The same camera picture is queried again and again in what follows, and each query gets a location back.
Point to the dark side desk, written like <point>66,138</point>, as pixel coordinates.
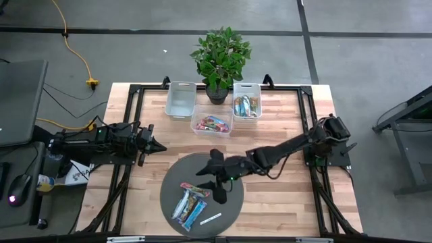
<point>30,162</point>

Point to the black metal side stand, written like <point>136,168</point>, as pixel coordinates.
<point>408,158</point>

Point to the small black object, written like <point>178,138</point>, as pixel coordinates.
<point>42,224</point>

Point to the grey laptop computer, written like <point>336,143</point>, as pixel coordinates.
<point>20,101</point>

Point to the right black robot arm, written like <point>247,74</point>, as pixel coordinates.
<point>287,148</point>

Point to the black plant pot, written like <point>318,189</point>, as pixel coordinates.
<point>217,98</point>

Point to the black metal table frame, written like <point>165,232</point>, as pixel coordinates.
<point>152,88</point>

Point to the clear plastic bin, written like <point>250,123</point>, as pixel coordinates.
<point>202,111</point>

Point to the light blue granola bar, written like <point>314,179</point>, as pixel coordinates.
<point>195,216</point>

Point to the white printed paper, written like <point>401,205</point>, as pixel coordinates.
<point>79,175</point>

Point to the red Chewy granola bar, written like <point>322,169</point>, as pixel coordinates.
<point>194,190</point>
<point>216,120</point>
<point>202,127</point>
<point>221,129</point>

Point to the dark blue Chewy granola bar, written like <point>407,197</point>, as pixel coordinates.
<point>189,207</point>

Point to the white printed label strip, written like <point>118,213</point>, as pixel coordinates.
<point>211,218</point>

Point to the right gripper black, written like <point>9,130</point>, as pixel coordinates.
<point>233,167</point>

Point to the black computer mouse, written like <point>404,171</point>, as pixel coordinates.
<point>18,189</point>

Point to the white plastic bin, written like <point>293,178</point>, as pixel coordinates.
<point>246,89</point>
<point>180,101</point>

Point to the round grey woven placemat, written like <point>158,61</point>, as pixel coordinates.
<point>175,175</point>

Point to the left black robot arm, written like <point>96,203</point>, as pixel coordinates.
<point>101,141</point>

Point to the small plastic bottle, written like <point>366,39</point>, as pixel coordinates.
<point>45,183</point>

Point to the white and blue granola bar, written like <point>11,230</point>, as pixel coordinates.
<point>180,206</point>

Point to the green leafy potted tree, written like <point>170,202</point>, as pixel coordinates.
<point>219,57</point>

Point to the silver table bracket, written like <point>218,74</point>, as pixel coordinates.
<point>125,239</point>
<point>314,240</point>

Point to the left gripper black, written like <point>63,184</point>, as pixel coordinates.
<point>146,141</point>

